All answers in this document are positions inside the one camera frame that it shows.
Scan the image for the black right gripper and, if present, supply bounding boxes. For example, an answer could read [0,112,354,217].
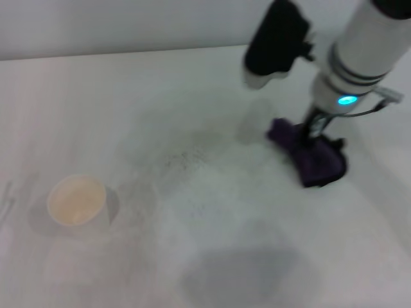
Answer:
[300,107,335,147]

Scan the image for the purple rag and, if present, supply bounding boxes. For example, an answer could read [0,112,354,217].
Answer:
[265,117,349,189]

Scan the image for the white paper cup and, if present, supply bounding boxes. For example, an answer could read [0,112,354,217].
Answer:
[47,175,120,239]

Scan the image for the grey cable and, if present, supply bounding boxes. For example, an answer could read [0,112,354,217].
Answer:
[335,86,404,117]

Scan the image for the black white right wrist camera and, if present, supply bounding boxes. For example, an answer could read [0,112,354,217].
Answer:
[242,0,314,90]

